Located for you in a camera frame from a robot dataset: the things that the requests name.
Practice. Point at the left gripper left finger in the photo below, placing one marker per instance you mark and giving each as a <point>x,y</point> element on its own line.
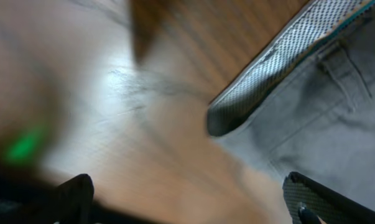
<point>70,202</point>

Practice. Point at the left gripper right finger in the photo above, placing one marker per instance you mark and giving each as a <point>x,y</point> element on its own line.
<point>310,202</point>

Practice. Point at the grey shorts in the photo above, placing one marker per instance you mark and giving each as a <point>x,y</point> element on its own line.
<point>306,103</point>

